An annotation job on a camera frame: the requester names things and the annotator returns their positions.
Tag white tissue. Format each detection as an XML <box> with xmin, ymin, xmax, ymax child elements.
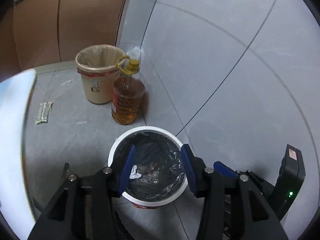
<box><xmin>129</xmin><ymin>165</ymin><xmax>142</xmax><ymax>180</ymax></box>

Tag beige trash bin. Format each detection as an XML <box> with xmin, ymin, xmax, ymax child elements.
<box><xmin>75</xmin><ymin>44</ymin><xmax>126</xmax><ymax>105</ymax></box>

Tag brown kitchen cabinets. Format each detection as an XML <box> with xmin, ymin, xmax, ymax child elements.
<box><xmin>1</xmin><ymin>0</ymin><xmax>126</xmax><ymax>80</ymax></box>

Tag white bin black liner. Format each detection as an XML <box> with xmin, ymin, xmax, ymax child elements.
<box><xmin>108</xmin><ymin>126</ymin><xmax>188</xmax><ymax>209</ymax></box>

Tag cooking oil bottle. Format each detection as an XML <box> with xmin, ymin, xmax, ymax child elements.
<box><xmin>111</xmin><ymin>55</ymin><xmax>145</xmax><ymax>125</ymax></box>

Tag floor drain wrapper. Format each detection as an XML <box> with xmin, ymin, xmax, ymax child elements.
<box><xmin>35</xmin><ymin>101</ymin><xmax>53</xmax><ymax>124</ymax></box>

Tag landscape print folding table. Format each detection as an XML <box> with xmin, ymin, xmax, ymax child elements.
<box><xmin>1</xmin><ymin>69</ymin><xmax>36</xmax><ymax>239</ymax></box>

